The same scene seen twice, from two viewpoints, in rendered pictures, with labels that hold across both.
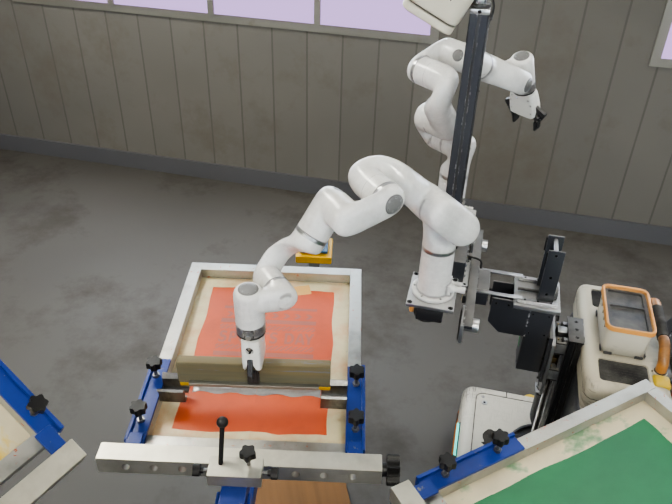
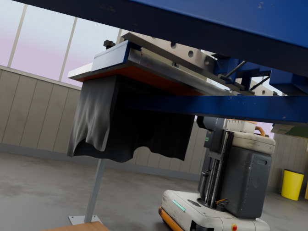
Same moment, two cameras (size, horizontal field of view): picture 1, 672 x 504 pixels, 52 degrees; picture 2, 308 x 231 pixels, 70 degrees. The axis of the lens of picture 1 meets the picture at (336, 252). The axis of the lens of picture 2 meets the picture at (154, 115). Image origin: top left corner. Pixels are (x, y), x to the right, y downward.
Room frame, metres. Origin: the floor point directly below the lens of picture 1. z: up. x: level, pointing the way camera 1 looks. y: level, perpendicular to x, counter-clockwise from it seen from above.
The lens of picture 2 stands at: (0.55, 0.77, 0.77)
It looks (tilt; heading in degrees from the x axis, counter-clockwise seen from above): 4 degrees up; 326
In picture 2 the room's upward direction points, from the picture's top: 13 degrees clockwise
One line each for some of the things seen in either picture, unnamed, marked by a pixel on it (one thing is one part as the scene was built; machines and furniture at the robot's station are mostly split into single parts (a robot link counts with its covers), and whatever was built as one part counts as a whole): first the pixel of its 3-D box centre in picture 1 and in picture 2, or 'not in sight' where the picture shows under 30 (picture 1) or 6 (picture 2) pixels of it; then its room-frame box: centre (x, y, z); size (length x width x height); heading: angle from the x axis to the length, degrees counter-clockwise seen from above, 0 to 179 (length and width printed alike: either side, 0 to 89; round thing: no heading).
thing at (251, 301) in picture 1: (265, 302); not in sight; (1.32, 0.17, 1.31); 0.15 x 0.10 x 0.11; 121
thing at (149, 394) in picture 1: (150, 404); (112, 60); (1.28, 0.49, 0.98); 0.30 x 0.05 x 0.07; 179
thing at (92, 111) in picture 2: not in sight; (90, 122); (1.57, 0.41, 0.74); 0.46 x 0.04 x 0.42; 179
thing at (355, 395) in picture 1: (355, 413); not in sight; (1.27, -0.07, 0.98); 0.30 x 0.05 x 0.07; 179
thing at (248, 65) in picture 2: (233, 503); (243, 66); (0.95, 0.22, 1.02); 0.17 x 0.06 x 0.05; 179
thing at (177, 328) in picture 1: (263, 348); (143, 87); (1.52, 0.21, 0.97); 0.79 x 0.58 x 0.04; 179
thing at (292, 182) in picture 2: not in sight; (291, 184); (2.70, -4.67, 0.29); 0.38 x 0.37 x 0.59; 168
